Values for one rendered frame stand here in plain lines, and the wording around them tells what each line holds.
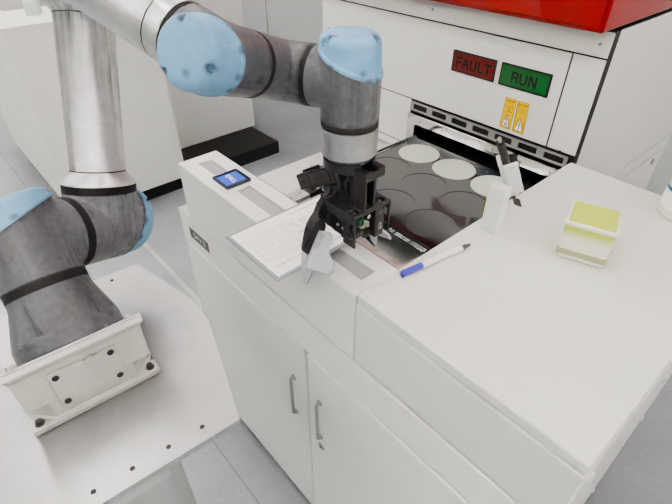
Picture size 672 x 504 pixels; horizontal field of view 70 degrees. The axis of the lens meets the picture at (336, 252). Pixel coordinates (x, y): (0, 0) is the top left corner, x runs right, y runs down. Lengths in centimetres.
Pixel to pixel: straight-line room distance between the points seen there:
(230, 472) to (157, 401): 88
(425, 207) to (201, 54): 63
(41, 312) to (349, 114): 49
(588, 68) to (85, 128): 90
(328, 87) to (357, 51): 5
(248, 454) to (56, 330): 103
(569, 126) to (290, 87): 67
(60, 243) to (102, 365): 19
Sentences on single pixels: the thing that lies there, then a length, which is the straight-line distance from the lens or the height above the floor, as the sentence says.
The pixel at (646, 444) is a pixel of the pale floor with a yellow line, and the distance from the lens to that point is 194.
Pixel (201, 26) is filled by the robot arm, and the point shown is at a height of 133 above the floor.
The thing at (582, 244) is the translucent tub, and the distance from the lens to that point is 82.
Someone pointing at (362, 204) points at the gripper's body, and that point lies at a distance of 64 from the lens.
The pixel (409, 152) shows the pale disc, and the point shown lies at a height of 90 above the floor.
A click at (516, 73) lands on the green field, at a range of 116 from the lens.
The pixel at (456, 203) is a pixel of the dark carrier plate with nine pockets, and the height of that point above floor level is 90.
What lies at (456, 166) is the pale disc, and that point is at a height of 90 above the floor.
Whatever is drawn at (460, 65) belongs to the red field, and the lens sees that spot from 124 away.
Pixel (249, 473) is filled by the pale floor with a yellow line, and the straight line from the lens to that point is 164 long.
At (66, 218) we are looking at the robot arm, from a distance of 82.
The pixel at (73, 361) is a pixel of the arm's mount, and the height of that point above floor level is 92.
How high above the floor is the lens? 144
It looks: 38 degrees down
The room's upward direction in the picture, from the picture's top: straight up
